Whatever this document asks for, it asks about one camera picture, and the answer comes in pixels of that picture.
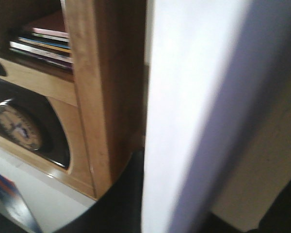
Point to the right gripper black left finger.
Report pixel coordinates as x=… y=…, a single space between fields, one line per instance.
x=119 y=209

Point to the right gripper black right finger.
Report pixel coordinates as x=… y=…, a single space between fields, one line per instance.
x=276 y=220

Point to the white paper sheet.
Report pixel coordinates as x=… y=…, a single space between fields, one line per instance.
x=214 y=67

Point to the stack of books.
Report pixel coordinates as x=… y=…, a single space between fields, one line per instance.
x=45 y=39

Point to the round clock in black frame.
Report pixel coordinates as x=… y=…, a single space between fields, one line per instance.
x=28 y=120

